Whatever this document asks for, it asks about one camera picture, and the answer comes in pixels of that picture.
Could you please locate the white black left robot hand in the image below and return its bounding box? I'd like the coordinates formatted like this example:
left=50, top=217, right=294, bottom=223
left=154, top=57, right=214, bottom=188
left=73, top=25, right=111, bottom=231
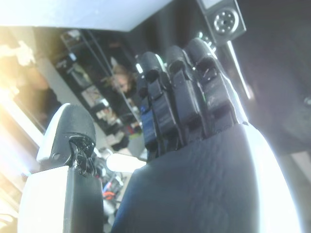
left=17, top=37, right=304, bottom=233

